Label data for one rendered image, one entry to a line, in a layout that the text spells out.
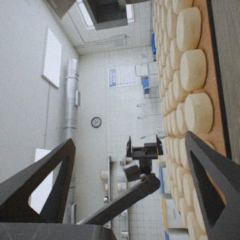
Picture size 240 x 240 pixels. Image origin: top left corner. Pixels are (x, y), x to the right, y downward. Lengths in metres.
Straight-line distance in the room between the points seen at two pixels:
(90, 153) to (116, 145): 0.77
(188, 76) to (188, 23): 0.06
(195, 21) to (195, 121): 0.12
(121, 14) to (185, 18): 0.65
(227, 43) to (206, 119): 0.11
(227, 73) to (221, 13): 0.08
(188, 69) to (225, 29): 0.08
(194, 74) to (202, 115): 0.05
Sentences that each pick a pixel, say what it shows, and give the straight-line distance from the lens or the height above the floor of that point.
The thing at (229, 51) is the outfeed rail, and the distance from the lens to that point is 0.26.
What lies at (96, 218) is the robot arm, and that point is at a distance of 0.74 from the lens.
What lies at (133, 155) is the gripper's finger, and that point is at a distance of 0.65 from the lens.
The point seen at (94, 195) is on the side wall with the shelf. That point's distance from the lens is 4.79.
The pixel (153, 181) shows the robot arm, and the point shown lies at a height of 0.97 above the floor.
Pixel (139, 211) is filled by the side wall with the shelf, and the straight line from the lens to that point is 4.64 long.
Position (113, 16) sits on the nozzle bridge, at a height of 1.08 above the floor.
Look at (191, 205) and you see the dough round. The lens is 0.29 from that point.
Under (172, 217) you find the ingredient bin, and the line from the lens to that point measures 4.00.
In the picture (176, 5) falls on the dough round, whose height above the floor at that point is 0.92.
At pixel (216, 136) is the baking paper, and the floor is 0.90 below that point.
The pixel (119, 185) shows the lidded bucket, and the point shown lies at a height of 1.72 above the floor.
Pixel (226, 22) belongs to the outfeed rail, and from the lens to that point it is 0.28.
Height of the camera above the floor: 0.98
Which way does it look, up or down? 9 degrees up
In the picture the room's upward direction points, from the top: 95 degrees counter-clockwise
